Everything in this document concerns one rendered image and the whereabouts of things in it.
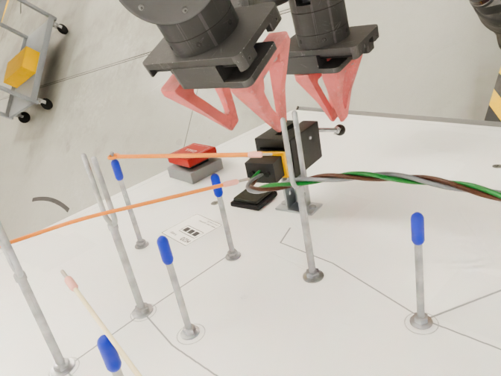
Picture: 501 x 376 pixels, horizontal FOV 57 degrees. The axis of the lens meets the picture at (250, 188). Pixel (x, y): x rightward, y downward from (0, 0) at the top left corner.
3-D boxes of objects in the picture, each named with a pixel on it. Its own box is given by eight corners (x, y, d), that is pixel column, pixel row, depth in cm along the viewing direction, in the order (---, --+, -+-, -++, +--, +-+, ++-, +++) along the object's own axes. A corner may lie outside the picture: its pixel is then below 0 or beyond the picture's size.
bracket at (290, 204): (322, 205, 50) (317, 163, 48) (312, 215, 48) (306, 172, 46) (286, 200, 52) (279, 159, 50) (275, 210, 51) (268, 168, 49)
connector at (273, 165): (296, 163, 46) (293, 144, 45) (275, 184, 42) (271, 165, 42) (269, 162, 48) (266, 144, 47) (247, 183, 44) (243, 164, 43)
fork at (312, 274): (309, 268, 40) (285, 109, 34) (328, 272, 39) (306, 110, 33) (297, 280, 38) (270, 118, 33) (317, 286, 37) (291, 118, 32)
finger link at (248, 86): (288, 157, 38) (238, 65, 32) (221, 152, 42) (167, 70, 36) (319, 100, 41) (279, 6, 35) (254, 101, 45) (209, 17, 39)
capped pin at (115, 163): (150, 241, 49) (121, 148, 45) (145, 249, 48) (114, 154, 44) (138, 242, 50) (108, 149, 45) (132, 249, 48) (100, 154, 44)
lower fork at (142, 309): (127, 313, 39) (70, 157, 33) (145, 301, 40) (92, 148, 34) (140, 322, 37) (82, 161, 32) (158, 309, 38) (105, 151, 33)
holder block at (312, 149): (322, 157, 49) (317, 120, 47) (295, 178, 45) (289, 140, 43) (288, 154, 51) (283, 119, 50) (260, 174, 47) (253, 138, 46)
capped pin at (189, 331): (179, 330, 36) (148, 235, 32) (197, 324, 36) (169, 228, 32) (183, 342, 34) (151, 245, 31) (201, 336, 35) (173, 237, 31)
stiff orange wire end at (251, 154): (270, 160, 37) (268, 154, 37) (105, 162, 45) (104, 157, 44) (275, 154, 38) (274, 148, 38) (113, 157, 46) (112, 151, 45)
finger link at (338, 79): (350, 134, 52) (335, 54, 47) (295, 131, 56) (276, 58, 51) (372, 106, 56) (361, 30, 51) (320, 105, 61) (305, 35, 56)
